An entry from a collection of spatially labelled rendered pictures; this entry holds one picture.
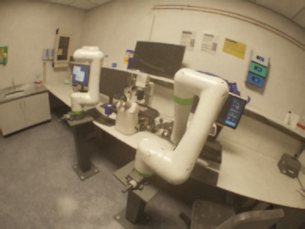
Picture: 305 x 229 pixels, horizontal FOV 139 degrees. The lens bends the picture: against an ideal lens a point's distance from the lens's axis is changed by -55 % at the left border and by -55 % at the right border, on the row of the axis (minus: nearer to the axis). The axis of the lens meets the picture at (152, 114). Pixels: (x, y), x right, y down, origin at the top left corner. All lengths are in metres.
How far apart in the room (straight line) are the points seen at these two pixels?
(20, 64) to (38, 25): 0.92
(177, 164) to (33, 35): 3.32
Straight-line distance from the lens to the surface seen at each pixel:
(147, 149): 0.57
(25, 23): 3.33
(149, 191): 0.71
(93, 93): 1.20
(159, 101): 1.75
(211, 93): 0.54
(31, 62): 3.26
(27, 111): 2.82
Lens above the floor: 1.39
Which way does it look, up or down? 22 degrees down
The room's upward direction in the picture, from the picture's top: 12 degrees clockwise
